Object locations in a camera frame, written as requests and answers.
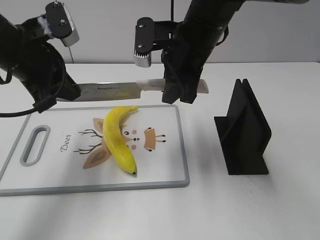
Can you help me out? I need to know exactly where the black cable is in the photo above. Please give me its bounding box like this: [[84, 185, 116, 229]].
[[0, 69, 68, 118]]

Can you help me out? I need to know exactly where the kitchen knife white handle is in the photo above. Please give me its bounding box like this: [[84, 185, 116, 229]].
[[54, 78, 209, 103]]

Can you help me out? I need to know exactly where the black knife stand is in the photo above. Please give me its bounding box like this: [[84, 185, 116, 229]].
[[214, 78, 272, 175]]

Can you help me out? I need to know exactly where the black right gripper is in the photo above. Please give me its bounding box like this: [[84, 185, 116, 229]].
[[161, 21, 225, 104]]

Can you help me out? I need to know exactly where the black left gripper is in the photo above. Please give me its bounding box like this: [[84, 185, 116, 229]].
[[14, 18, 81, 107]]

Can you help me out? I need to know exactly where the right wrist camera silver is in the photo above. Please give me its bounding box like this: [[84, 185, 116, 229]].
[[133, 17, 178, 68]]

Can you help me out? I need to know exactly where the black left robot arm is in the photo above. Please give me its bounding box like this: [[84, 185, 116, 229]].
[[0, 16, 81, 103]]

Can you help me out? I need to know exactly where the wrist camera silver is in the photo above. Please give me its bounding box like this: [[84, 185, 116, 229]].
[[133, 17, 178, 68], [37, 0, 80, 48]]

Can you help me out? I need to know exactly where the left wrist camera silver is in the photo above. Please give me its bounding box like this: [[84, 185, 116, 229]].
[[37, 0, 80, 48]]

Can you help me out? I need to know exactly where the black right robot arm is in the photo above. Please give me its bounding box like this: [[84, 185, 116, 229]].
[[161, 0, 245, 104]]

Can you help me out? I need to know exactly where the white cutting board grey rim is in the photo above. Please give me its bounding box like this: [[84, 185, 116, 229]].
[[0, 105, 190, 196]]

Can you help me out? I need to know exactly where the yellow plastic banana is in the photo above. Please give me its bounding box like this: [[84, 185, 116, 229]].
[[102, 105, 139, 176]]

